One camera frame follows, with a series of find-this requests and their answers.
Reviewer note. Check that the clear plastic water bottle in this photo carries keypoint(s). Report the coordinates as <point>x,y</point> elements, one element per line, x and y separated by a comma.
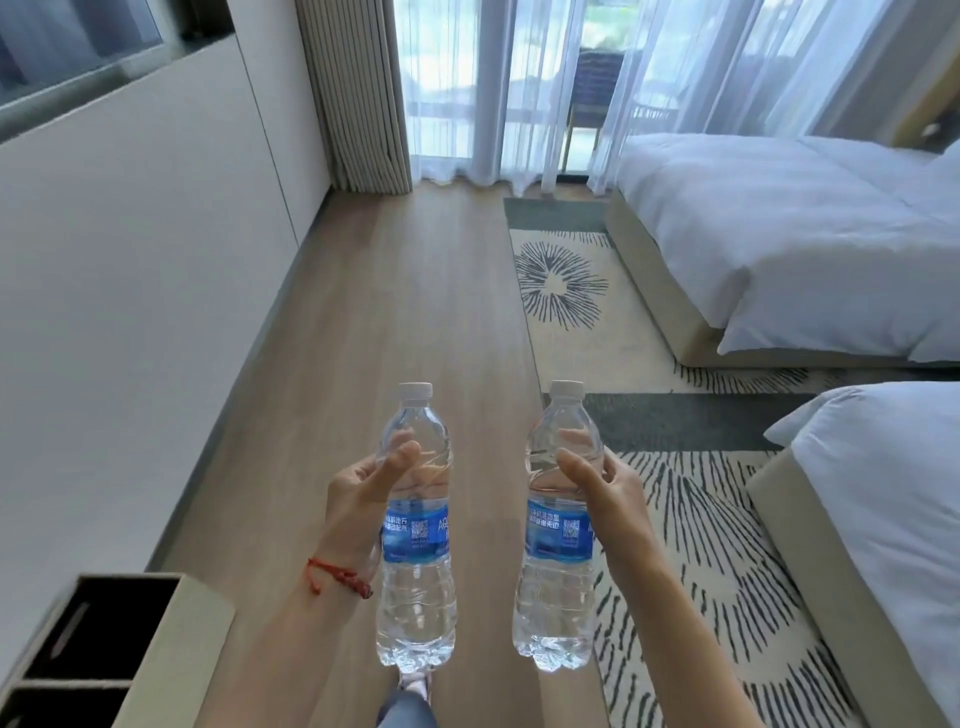
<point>555,600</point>
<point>416,600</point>

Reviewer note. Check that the dark outdoor chair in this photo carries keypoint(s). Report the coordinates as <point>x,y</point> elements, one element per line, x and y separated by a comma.
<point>596,82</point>

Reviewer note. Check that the person's right hand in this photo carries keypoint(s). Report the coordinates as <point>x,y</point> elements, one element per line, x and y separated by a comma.
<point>622,517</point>

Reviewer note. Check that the person's left leg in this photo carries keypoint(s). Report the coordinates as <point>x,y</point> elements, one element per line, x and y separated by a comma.
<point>405,712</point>

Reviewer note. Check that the person's left forearm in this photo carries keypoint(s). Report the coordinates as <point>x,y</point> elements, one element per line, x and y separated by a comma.
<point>300,660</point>

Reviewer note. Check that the beige pleated curtain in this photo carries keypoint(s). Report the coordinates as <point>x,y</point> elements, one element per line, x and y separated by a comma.
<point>352,90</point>

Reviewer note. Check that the person's left hand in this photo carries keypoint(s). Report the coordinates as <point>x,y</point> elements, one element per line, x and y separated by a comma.
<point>352,517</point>

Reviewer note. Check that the person's left shoe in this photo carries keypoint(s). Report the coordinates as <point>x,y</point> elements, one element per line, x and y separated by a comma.
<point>416,684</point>

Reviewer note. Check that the sheer white curtain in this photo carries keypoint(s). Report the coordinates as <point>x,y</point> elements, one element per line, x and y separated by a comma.
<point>487,90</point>

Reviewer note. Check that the person's right forearm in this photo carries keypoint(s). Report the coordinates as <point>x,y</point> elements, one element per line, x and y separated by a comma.
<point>667,660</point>

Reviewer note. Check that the dark glass window panel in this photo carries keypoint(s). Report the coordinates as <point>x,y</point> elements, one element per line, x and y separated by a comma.
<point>75,45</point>

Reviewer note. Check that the white divided waste bin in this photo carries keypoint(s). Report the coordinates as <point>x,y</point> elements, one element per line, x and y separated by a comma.
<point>187,622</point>

